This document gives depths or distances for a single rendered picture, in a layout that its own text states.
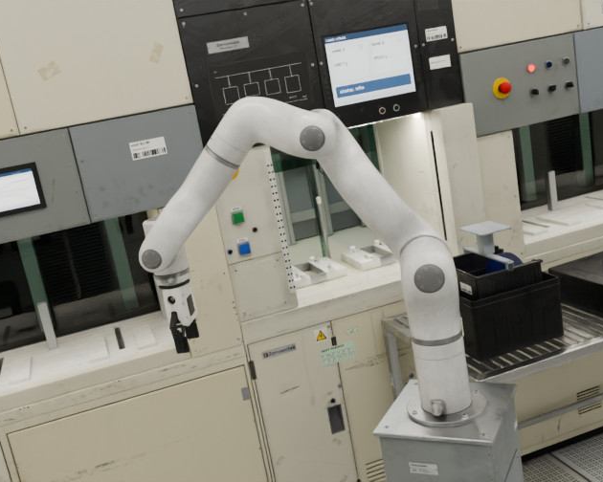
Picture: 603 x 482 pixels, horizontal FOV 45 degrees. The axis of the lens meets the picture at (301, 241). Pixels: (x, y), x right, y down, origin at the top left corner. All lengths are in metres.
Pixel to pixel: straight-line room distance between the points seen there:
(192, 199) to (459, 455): 0.83
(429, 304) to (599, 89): 1.39
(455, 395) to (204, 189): 0.75
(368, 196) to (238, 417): 1.05
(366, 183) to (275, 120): 0.24
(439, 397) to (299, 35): 1.15
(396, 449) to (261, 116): 0.83
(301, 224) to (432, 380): 1.65
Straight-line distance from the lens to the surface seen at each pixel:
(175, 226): 1.64
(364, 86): 2.35
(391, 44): 2.39
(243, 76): 2.23
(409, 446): 1.76
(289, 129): 1.56
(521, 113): 2.62
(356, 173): 1.62
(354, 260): 2.67
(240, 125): 1.63
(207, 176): 1.66
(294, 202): 3.24
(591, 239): 2.87
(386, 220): 1.63
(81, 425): 2.35
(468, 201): 2.48
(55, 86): 2.16
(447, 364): 1.73
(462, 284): 2.09
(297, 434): 2.50
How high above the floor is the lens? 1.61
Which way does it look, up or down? 13 degrees down
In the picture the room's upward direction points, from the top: 10 degrees counter-clockwise
